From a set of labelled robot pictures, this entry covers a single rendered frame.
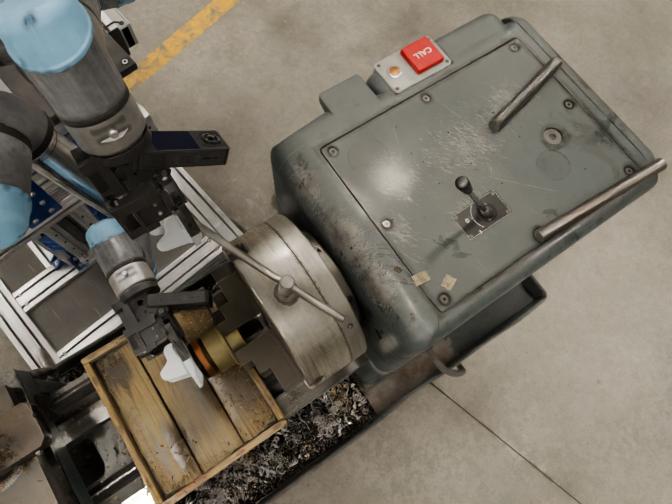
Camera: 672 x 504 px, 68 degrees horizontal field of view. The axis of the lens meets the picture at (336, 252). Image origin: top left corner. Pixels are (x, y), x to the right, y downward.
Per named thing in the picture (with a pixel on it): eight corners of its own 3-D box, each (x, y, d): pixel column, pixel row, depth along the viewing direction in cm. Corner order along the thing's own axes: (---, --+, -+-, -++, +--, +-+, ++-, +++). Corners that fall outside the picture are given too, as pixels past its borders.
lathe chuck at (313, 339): (263, 246, 114) (258, 199, 84) (340, 364, 110) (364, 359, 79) (229, 267, 112) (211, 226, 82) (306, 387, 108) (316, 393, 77)
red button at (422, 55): (423, 42, 97) (425, 34, 95) (442, 64, 95) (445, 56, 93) (398, 55, 95) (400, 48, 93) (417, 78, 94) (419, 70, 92)
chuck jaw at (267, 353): (285, 318, 92) (321, 371, 87) (288, 326, 96) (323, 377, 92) (233, 352, 89) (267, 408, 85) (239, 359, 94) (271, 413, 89)
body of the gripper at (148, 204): (117, 209, 66) (63, 139, 56) (175, 177, 68) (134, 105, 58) (135, 245, 62) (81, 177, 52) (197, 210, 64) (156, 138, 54)
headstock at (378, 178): (455, 107, 138) (509, -8, 101) (572, 244, 126) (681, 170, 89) (271, 216, 124) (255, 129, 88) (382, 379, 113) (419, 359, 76)
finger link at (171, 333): (185, 365, 89) (163, 324, 91) (194, 359, 90) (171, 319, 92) (179, 362, 85) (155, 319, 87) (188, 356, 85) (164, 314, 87)
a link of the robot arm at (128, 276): (152, 268, 98) (139, 255, 90) (163, 287, 97) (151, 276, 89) (117, 288, 97) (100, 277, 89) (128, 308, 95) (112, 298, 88)
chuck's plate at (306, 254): (276, 238, 115) (276, 189, 84) (353, 355, 110) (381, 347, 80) (263, 246, 114) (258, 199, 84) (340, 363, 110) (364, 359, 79)
